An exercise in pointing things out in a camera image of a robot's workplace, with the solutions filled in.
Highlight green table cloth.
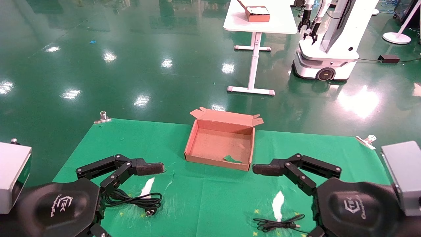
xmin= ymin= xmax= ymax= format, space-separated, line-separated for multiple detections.
xmin=53 ymin=118 xmax=390 ymax=237

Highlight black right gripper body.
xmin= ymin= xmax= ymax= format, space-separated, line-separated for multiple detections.
xmin=316 ymin=178 xmax=408 ymax=237

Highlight metal binder clip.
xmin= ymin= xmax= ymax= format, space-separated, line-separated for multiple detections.
xmin=356 ymin=135 xmax=377 ymax=150
xmin=94 ymin=111 xmax=112 ymax=124

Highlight open brown cardboard box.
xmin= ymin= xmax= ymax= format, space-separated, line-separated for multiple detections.
xmin=184 ymin=107 xmax=264 ymax=171

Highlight black cabinet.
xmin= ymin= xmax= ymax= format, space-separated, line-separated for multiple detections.
xmin=393 ymin=0 xmax=421 ymax=23

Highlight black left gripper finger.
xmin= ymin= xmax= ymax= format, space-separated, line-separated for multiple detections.
xmin=76 ymin=154 xmax=165 ymax=198
xmin=87 ymin=224 xmax=111 ymax=237

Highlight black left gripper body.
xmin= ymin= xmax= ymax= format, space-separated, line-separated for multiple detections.
xmin=13 ymin=178 xmax=101 ymax=237

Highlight black power brick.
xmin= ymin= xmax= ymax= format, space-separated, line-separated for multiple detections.
xmin=378 ymin=54 xmax=400 ymax=64

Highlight white standing table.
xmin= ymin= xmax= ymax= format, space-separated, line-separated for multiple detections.
xmin=223 ymin=0 xmax=298 ymax=96

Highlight white round-base floor stand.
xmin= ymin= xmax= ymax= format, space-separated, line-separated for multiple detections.
xmin=383 ymin=0 xmax=421 ymax=44

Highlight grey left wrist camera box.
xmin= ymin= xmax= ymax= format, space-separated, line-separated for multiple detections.
xmin=0 ymin=142 xmax=32 ymax=214

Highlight black power cable with plug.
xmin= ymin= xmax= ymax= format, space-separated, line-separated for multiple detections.
xmin=105 ymin=189 xmax=163 ymax=217

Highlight white wheeled robot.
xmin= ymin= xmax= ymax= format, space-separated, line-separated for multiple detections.
xmin=292 ymin=0 xmax=379 ymax=81

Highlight small cardboard box white contents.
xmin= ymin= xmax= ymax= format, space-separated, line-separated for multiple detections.
xmin=237 ymin=0 xmax=271 ymax=22

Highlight black adapter with thin cable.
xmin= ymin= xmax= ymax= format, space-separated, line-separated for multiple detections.
xmin=253 ymin=214 xmax=316 ymax=235

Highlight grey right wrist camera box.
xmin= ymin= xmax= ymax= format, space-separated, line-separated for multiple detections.
xmin=381 ymin=141 xmax=421 ymax=216

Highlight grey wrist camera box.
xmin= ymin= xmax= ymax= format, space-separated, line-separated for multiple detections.
xmin=0 ymin=142 xmax=32 ymax=214
xmin=381 ymin=141 xmax=421 ymax=216

